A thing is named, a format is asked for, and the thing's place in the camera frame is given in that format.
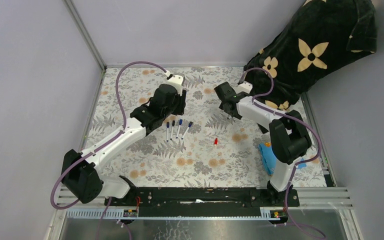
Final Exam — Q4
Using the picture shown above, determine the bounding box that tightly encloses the white pen three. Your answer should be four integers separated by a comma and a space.
169, 120, 176, 140

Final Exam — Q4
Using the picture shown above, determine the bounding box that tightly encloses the white pen one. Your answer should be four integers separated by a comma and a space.
175, 119, 183, 139

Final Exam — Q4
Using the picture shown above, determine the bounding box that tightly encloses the white pen two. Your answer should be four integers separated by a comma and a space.
166, 122, 170, 142

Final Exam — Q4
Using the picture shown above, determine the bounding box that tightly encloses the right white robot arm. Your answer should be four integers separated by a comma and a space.
214, 82, 312, 206

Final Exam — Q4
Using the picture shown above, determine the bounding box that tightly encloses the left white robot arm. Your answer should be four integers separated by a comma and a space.
60, 84, 187, 206

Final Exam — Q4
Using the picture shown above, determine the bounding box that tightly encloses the floral patterned table mat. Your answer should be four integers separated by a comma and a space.
76, 66, 327, 188

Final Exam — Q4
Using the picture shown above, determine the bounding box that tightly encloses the blue folded cloth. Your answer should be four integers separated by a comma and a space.
257, 142, 307, 176

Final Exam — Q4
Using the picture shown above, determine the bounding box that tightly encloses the black floral blanket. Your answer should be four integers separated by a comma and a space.
243, 0, 378, 110

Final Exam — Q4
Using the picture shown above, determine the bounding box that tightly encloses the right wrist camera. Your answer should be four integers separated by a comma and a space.
237, 81, 253, 95

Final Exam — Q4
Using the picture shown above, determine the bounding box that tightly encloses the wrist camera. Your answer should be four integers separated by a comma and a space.
167, 74, 185, 96
237, 81, 253, 95

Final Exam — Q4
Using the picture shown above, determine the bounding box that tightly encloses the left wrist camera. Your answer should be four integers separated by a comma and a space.
167, 74, 185, 96

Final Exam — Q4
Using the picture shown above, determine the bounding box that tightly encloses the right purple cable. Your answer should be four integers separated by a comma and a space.
238, 67, 327, 239

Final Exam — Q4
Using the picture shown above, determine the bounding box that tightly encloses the purple cable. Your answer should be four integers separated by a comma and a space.
238, 67, 327, 239
50, 61, 173, 240

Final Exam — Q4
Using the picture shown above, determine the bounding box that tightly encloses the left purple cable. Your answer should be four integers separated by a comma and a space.
50, 61, 173, 240

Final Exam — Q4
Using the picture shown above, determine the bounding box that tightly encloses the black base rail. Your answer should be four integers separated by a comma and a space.
104, 187, 300, 218

